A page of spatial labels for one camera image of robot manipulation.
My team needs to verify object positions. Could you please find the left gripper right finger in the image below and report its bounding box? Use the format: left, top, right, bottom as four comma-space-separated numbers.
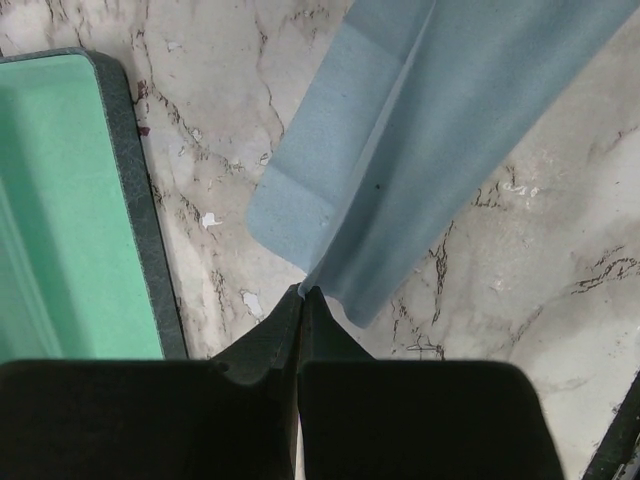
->
298, 288, 563, 479

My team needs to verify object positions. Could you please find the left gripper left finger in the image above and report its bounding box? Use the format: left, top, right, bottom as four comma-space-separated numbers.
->
1, 289, 303, 479

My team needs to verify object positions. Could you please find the blue-grey glasses case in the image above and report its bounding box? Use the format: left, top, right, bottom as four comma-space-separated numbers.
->
1, 48, 187, 363

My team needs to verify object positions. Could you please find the light blue cleaning cloth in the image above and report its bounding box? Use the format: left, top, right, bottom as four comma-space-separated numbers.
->
247, 1, 638, 327

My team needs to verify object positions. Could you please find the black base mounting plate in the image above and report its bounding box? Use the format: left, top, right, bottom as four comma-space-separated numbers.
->
582, 373, 639, 479

